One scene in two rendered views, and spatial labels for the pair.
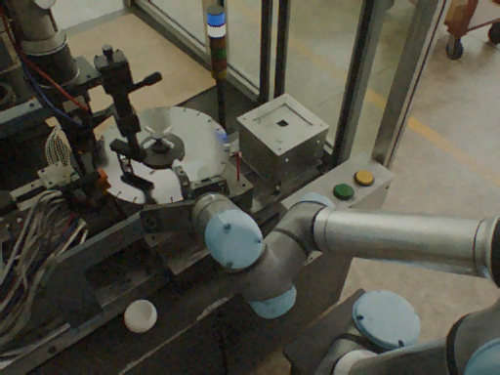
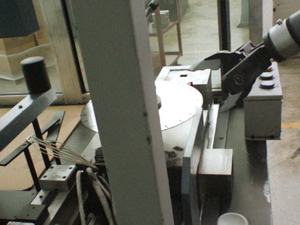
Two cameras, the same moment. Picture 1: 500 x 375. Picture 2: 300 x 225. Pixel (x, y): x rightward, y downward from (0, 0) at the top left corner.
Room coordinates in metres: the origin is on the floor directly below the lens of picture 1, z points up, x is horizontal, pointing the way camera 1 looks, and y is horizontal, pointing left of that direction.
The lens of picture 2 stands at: (0.02, 0.73, 1.37)
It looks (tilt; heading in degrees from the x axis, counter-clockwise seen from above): 26 degrees down; 324
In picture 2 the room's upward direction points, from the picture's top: 8 degrees counter-clockwise
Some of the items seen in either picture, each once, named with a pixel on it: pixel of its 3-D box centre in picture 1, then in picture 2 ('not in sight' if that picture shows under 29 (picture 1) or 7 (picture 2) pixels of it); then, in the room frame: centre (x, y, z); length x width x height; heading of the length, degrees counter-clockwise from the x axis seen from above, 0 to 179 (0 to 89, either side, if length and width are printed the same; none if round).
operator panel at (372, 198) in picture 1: (334, 207); (261, 98); (0.70, -0.22, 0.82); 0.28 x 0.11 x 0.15; 127
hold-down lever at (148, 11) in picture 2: (138, 79); (143, 9); (0.72, 0.20, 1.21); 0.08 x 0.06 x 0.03; 127
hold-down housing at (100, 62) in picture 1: (119, 93); not in sight; (0.72, 0.25, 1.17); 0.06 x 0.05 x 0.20; 118
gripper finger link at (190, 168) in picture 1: (188, 167); (207, 61); (0.61, 0.11, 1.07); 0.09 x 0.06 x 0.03; 22
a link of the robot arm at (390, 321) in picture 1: (379, 331); not in sight; (0.34, -0.25, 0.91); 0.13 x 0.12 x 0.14; 143
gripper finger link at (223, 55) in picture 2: (185, 183); (223, 61); (0.56, 0.12, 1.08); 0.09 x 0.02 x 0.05; 22
